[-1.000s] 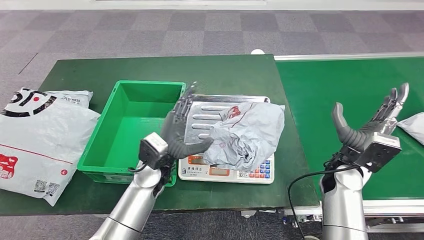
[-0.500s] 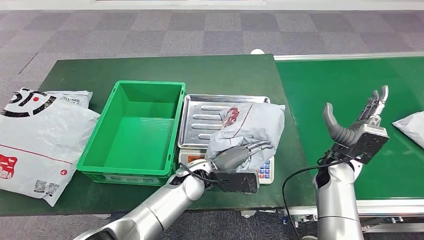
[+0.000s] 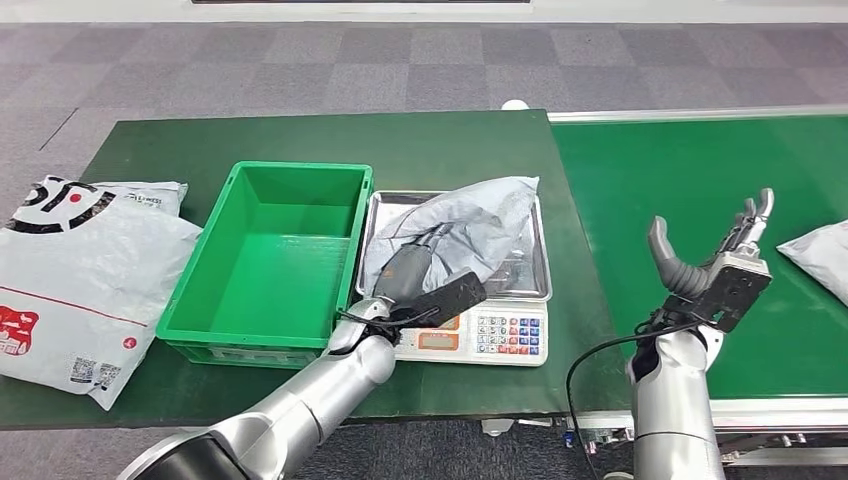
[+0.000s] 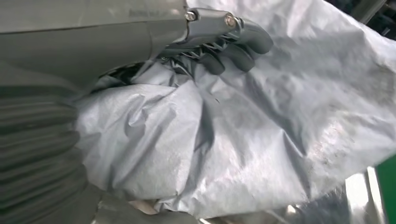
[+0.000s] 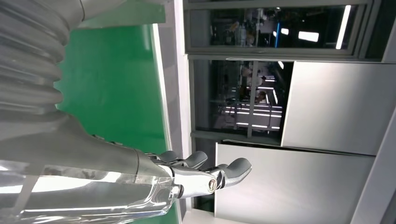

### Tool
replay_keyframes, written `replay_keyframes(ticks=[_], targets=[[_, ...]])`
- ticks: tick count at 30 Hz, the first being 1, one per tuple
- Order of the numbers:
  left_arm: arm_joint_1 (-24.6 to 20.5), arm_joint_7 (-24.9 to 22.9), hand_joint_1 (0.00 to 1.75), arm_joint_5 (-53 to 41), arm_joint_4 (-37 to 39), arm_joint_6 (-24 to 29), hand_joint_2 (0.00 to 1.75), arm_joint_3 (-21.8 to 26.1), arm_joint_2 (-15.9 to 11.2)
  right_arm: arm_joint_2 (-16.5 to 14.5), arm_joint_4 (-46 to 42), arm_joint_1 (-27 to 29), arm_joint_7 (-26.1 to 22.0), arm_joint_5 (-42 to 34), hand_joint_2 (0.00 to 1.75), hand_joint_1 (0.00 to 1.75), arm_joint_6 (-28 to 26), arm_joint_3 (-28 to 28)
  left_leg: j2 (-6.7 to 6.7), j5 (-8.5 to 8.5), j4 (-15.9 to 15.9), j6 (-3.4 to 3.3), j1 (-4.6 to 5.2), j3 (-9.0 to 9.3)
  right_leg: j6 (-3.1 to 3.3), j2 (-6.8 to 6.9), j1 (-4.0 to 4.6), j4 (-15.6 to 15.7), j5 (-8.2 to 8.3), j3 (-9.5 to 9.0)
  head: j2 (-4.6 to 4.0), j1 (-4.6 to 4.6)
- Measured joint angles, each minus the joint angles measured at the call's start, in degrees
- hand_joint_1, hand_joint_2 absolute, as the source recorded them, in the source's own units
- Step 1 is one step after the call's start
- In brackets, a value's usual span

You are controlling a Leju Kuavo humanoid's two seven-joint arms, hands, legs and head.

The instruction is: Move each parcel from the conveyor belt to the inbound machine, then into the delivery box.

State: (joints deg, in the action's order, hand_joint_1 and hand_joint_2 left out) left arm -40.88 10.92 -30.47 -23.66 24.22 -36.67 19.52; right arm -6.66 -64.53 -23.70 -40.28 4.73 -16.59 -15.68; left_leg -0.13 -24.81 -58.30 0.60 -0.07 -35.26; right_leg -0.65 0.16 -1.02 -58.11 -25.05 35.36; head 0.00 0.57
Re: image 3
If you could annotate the large white mailer red print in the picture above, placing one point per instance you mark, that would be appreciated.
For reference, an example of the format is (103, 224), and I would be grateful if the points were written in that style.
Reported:
(79, 298)

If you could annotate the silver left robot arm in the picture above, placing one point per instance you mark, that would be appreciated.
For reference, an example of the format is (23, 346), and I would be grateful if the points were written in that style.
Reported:
(311, 404)

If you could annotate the green conveyor belt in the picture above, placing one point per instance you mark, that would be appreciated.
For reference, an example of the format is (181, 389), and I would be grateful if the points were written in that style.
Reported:
(662, 172)

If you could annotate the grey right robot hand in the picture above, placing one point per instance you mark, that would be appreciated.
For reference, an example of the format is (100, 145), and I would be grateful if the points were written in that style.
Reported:
(679, 275)

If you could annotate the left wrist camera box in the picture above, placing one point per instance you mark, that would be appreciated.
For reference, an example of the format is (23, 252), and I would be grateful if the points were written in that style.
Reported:
(454, 298)

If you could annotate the green plastic crate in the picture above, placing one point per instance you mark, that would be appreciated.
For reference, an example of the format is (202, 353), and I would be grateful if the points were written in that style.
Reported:
(278, 265)

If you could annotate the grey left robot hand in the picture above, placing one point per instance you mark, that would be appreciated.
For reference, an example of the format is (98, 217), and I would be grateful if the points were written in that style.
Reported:
(404, 272)

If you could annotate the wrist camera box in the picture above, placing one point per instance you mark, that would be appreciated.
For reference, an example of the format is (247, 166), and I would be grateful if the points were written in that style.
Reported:
(735, 295)
(454, 298)

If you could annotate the long grey parcel red print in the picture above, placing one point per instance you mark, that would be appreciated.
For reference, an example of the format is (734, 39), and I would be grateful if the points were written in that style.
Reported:
(821, 258)

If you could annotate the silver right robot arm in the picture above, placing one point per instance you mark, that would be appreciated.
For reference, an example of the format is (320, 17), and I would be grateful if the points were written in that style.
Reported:
(672, 397)

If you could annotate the white bracket under table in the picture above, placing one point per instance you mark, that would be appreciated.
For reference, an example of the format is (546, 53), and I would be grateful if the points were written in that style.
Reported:
(497, 428)

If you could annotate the white electronic scale steel tray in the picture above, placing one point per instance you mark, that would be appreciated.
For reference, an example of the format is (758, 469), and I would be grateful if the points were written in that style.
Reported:
(503, 331)

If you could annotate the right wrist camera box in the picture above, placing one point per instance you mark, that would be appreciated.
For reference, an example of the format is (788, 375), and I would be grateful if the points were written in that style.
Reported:
(735, 295)

